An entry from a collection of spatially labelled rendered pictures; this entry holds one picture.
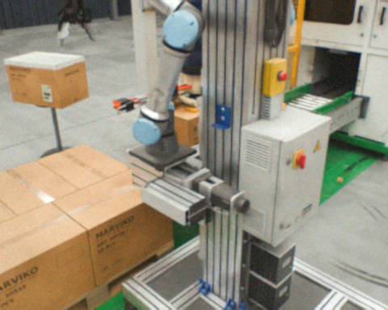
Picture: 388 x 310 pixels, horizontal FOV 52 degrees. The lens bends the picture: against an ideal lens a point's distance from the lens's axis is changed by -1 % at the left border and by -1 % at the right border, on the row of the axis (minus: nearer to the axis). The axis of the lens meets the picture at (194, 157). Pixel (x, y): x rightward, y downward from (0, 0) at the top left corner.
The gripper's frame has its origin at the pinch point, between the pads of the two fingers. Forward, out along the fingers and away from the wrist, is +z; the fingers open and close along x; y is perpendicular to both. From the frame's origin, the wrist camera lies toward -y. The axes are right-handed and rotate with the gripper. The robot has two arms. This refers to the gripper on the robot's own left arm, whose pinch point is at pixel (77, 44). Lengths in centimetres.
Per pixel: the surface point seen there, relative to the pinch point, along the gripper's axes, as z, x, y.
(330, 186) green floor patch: 152, 222, 13
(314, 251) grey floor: 152, 132, 49
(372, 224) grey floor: 152, 192, 64
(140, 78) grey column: 66, 138, -141
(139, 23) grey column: 18, 138, -137
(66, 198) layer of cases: 98, 9, -52
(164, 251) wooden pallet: 142, 52, -16
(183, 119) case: 58, 77, -21
